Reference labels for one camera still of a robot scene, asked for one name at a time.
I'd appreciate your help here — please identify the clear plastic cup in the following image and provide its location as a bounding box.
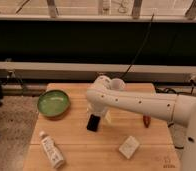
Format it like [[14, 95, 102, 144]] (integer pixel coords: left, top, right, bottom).
[[110, 78, 125, 91]]

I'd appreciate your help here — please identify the red-brown sausage toy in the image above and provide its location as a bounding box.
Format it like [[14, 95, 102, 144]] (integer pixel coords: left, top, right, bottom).
[[143, 115, 151, 128]]

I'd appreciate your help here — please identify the black hanging cable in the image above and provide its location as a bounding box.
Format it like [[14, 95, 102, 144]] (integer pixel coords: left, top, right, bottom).
[[120, 13, 156, 81]]

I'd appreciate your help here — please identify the white plastic bottle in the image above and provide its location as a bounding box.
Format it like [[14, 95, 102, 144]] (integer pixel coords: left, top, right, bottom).
[[39, 131, 65, 169]]

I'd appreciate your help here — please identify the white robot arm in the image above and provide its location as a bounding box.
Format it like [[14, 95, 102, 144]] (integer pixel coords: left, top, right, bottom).
[[85, 75, 196, 171]]

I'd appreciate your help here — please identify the green bowl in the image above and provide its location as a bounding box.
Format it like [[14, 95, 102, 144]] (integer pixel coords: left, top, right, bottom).
[[37, 89, 70, 118]]

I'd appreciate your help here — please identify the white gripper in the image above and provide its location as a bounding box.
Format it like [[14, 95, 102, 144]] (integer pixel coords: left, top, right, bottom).
[[87, 103, 112, 124]]

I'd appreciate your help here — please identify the white sponge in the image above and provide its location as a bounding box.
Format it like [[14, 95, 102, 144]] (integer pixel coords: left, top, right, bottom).
[[119, 136, 140, 159]]

